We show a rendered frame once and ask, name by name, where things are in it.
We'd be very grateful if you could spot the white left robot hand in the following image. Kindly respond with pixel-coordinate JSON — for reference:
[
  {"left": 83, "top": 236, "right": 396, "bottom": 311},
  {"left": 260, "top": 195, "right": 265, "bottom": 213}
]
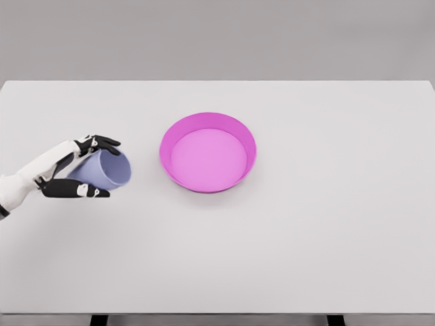
[{"left": 15, "top": 134, "right": 122, "bottom": 199}]

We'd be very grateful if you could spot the pink round plate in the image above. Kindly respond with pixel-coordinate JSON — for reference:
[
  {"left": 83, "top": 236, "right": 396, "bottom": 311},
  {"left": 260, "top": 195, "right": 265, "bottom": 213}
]
[{"left": 159, "top": 112, "right": 258, "bottom": 195}]

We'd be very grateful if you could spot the lavender blue cup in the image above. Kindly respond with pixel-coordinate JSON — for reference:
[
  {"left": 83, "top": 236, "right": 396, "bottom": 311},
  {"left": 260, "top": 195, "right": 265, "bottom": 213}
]
[{"left": 67, "top": 147, "right": 132, "bottom": 191}]

